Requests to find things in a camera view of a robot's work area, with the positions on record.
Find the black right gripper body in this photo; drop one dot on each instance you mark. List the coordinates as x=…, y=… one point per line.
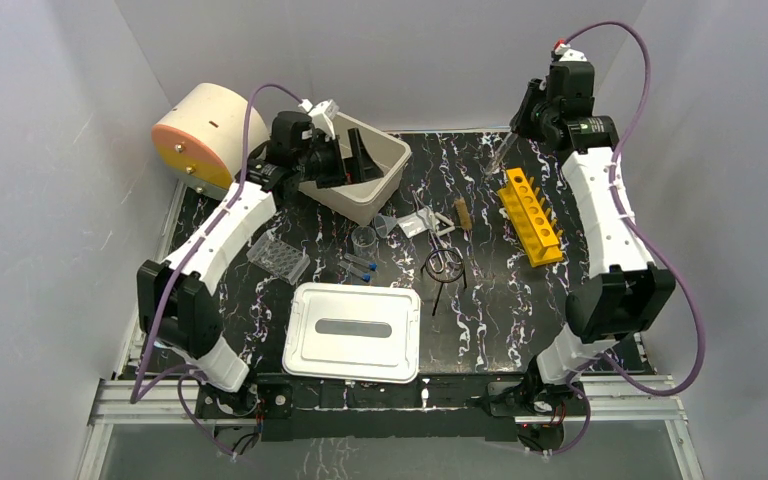
x=543, y=112

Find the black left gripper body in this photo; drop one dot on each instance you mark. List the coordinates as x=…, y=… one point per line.
x=344, y=163

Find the clear glass test tube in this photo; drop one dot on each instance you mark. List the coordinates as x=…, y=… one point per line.
x=499, y=155

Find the blue capped tube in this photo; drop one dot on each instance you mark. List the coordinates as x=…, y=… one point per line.
x=356, y=260
x=353, y=270

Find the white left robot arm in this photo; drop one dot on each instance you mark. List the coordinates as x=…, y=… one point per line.
x=175, y=296

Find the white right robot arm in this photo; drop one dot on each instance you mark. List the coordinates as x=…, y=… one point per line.
x=625, y=290

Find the beige plastic bin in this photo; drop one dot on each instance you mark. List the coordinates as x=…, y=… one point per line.
x=376, y=161

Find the clear plastic funnel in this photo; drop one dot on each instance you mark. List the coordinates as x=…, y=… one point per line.
x=383, y=225

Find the clear glass beaker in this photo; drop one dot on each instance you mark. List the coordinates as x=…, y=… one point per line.
x=364, y=242

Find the yellow test tube rack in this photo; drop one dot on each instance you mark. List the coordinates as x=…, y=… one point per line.
x=525, y=209

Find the beige cylindrical centrifuge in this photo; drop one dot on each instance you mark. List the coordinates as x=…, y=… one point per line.
x=200, y=139

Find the brown test tube brush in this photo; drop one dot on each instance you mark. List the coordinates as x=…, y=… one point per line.
x=463, y=213

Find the white bin lid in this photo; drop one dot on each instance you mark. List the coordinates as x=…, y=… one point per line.
x=353, y=332

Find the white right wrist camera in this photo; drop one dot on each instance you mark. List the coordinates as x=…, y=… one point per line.
x=563, y=52

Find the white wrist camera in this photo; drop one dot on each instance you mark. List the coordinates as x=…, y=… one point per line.
x=321, y=114
x=563, y=52

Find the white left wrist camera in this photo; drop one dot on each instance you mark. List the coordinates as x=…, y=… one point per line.
x=321, y=114

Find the black wire tripod stand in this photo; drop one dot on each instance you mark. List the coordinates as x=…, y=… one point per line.
x=444, y=266

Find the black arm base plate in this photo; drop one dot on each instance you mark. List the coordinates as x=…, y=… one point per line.
x=502, y=407

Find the aluminium frame rail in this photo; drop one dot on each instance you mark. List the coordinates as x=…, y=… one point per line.
x=611, y=399

